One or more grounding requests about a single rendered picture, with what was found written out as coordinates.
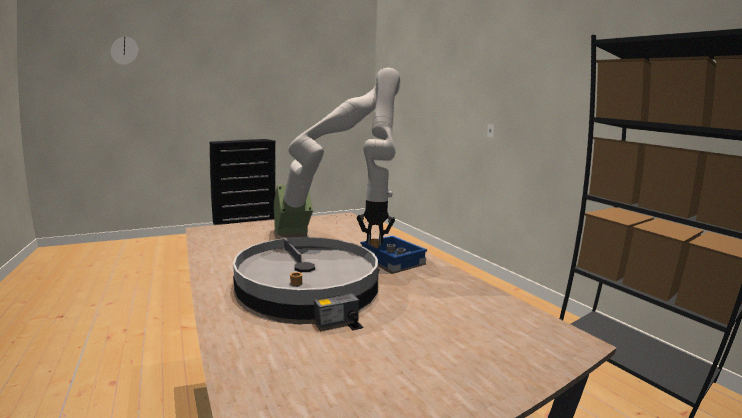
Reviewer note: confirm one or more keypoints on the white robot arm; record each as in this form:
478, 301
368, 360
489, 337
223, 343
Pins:
308, 153

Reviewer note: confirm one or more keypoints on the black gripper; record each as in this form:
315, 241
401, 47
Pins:
375, 213

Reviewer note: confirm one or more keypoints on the blue crate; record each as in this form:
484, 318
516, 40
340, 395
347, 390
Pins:
393, 262

